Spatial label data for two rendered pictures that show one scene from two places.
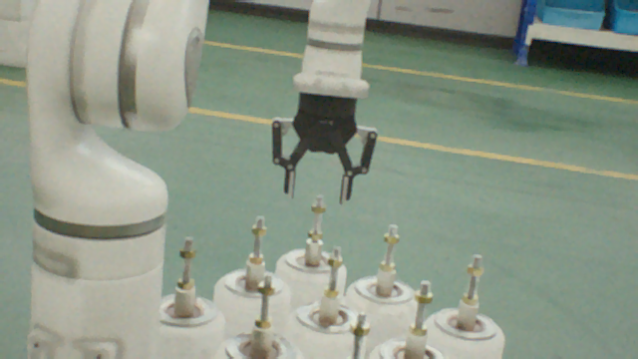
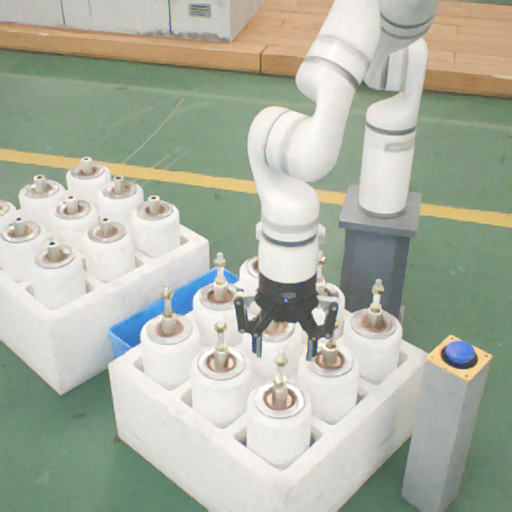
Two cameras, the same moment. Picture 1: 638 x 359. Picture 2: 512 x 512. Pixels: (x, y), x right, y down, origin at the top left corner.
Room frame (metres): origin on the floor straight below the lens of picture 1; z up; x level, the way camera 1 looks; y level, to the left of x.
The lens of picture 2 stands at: (1.83, 0.04, 1.04)
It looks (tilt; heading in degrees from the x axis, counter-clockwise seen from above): 35 degrees down; 186
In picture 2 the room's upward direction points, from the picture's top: straight up
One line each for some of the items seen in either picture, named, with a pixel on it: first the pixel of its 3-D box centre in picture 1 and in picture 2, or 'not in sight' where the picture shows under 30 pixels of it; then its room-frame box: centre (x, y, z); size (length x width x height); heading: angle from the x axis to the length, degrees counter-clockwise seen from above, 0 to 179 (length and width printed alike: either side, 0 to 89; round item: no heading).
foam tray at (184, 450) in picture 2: not in sight; (270, 397); (0.88, -0.03, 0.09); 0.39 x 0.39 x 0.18; 54
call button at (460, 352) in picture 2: not in sight; (459, 353); (0.99, 0.25, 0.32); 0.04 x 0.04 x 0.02
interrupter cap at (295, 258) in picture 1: (312, 261); (279, 399); (1.05, 0.00, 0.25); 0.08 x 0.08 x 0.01
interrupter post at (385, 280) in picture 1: (385, 281); (221, 356); (0.98, -0.10, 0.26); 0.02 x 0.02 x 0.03
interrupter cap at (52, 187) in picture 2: not in sight; (41, 189); (0.49, -0.56, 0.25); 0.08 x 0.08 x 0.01
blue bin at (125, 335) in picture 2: not in sight; (184, 330); (0.69, -0.22, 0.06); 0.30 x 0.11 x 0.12; 142
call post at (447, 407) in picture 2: not in sight; (442, 432); (0.99, 0.25, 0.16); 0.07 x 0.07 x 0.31; 54
